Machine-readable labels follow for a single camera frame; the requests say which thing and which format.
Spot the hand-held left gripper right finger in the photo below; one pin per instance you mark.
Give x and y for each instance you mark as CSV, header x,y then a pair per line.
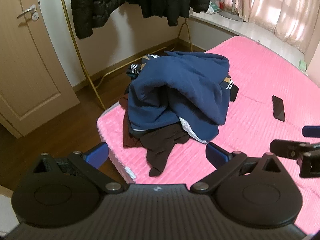
x,y
215,153

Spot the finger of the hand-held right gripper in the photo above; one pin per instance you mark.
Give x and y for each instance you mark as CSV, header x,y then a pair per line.
x,y
287,148
311,131

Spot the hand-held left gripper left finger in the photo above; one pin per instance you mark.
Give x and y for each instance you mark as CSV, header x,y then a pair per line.
x,y
96,155

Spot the navy blue hoodie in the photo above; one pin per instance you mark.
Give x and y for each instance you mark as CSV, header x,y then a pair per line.
x,y
175,80

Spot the gold metal clothes rack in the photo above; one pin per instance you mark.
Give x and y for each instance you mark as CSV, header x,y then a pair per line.
x,y
86,72

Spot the white mesh garment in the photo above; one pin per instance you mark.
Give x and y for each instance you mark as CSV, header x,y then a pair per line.
x,y
190,128

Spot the black smartphone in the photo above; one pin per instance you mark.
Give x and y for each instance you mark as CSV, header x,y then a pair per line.
x,y
278,108

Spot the reddish brown garment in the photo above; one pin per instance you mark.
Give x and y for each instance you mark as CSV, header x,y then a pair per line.
x,y
127,130

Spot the dark brown pants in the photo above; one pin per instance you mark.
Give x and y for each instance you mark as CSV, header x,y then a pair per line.
x,y
162,145

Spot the small green box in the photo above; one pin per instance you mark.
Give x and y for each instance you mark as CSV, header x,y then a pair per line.
x,y
302,65

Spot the black garment with tan band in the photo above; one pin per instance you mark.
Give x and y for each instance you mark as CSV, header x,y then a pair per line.
x,y
231,87

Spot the pink bed blanket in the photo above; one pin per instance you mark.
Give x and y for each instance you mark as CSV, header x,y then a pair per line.
x,y
250,80

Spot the beige wooden door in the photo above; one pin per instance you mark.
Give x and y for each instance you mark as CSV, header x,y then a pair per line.
x,y
30,67

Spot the pink sheer curtain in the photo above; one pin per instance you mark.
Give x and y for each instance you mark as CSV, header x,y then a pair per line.
x,y
282,10

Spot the white standing fan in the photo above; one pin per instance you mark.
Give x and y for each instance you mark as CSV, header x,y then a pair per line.
x,y
233,15

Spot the plastic bags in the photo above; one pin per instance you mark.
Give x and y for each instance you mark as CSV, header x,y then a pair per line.
x,y
215,3

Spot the round silver door lock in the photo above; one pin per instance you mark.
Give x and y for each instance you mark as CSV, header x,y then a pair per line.
x,y
35,16

